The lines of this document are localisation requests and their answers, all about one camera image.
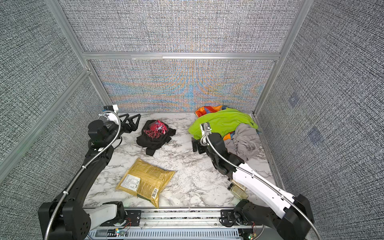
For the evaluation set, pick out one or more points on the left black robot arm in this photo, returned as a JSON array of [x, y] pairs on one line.
[[64, 218]]

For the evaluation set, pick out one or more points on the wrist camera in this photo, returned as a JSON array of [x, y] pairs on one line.
[[113, 108], [206, 129]]

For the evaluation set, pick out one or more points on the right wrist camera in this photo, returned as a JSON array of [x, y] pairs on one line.
[[206, 129]]

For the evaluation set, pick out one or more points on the white vented cable duct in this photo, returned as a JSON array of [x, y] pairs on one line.
[[164, 234]]

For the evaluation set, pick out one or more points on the pink red patterned cloth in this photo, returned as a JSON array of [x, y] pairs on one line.
[[156, 130]]

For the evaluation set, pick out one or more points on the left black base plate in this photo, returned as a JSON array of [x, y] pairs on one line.
[[126, 217]]

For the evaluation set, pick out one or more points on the aluminium front rail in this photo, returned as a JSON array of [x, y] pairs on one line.
[[178, 218]]

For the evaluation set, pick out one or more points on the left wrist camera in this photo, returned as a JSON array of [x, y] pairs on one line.
[[113, 108]]

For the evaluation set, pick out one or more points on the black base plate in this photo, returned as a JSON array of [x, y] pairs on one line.
[[230, 218], [126, 217]]

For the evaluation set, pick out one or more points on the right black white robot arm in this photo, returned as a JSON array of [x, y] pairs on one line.
[[291, 216]]

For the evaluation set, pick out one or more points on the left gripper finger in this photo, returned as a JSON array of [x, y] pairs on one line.
[[132, 125], [126, 117]]

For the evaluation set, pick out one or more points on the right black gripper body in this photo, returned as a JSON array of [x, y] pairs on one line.
[[204, 149]]

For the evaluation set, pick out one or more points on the black cloth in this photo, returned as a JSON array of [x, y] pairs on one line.
[[152, 145]]

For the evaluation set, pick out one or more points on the grey cloth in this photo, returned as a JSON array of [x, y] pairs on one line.
[[244, 142]]

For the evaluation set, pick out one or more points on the lower small glass bottle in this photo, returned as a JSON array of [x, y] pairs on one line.
[[238, 192]]

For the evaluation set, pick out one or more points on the upper small glass bottle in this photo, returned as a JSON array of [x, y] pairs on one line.
[[234, 183]]

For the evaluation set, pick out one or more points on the yellow snack bag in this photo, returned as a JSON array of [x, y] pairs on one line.
[[145, 181]]

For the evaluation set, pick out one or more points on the orange multicolour cloth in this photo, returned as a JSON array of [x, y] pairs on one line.
[[209, 109]]

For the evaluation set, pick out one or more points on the small glass bottle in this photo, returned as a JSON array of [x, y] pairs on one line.
[[234, 183], [238, 192]]

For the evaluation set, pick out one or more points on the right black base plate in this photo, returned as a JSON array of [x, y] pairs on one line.
[[230, 218]]

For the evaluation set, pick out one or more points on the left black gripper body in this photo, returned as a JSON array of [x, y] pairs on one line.
[[123, 129]]

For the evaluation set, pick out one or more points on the lime green cloth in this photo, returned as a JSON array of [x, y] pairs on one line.
[[222, 122]]

